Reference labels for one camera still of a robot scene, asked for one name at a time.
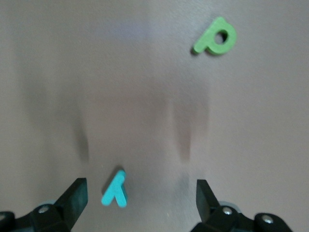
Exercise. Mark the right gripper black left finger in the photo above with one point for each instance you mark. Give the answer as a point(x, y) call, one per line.
point(71, 205)

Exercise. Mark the brown table cover sheet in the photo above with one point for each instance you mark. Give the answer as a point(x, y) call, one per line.
point(48, 72)

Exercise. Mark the teal foam letter y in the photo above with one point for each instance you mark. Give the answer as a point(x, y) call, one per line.
point(116, 191)

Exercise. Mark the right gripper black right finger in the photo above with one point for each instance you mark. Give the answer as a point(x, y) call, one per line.
point(207, 207)

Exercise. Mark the green foam letter d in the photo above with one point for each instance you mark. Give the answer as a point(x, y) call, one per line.
point(208, 39)

